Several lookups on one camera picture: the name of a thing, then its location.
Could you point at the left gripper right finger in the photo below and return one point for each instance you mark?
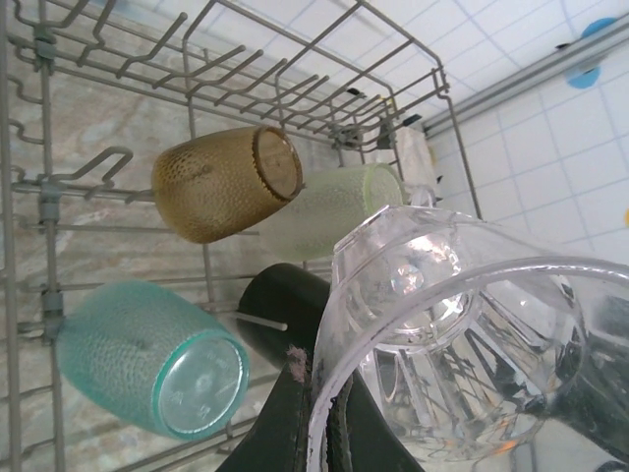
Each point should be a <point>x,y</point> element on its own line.
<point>363,442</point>

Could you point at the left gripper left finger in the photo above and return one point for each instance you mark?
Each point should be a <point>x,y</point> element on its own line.
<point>285,428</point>

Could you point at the black cup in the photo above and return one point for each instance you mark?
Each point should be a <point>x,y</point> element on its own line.
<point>280,305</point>

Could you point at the clear plastic cup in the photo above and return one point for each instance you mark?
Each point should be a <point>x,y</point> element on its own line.
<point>408,275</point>
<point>415,194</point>

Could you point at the teal textured plastic cup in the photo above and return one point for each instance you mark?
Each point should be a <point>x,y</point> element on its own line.
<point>123,344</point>

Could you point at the pale green textured cup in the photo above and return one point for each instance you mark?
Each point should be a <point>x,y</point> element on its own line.
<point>344,216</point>

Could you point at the amber textured plastic cup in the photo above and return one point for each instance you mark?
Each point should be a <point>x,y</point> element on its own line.
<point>206,192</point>

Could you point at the aluminium frame post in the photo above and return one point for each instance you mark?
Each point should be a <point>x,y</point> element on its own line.
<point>516,93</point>

